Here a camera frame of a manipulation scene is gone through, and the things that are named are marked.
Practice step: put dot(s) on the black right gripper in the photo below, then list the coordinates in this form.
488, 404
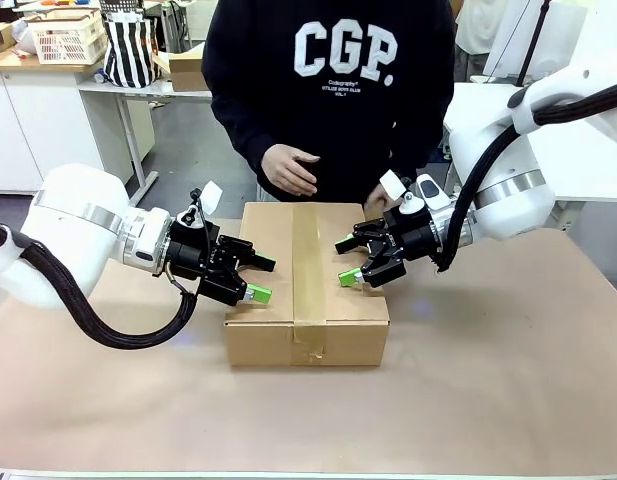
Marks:
413, 235

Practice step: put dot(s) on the wooden top white cabinet desk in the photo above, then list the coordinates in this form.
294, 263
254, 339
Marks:
38, 125

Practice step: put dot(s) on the white plastic crate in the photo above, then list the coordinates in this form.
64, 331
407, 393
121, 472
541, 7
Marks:
63, 42

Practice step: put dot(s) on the person's right hand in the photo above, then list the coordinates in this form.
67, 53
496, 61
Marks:
288, 172

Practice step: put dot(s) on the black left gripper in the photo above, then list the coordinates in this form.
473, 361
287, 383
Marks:
198, 255

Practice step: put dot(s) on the person's left hand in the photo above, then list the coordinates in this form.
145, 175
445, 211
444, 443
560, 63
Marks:
377, 200

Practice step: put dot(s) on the person's left forearm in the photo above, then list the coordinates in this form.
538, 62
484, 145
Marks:
423, 145

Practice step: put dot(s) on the white board panel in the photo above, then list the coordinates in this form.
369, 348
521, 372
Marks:
533, 35

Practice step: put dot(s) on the brown cardboard shipping box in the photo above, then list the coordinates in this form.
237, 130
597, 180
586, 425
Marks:
268, 345

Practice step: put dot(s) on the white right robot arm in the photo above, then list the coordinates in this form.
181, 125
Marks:
508, 190

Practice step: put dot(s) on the person in black CGP sweatshirt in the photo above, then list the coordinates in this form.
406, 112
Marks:
338, 130

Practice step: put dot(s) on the white table with metal legs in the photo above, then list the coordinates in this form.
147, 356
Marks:
138, 145

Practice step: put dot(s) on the small brown cardboard box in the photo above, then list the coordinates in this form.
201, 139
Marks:
188, 72

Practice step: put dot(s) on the black white striped bag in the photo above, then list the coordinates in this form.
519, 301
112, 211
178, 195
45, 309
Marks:
130, 55

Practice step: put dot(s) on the bystander in white shirt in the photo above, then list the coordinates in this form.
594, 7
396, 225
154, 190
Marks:
473, 30

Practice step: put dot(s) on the person's right forearm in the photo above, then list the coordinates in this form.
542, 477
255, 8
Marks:
238, 135

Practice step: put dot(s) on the brown packing tape strip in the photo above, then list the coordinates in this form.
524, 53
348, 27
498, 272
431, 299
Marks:
308, 260

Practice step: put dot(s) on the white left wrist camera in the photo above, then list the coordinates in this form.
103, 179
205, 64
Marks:
212, 195

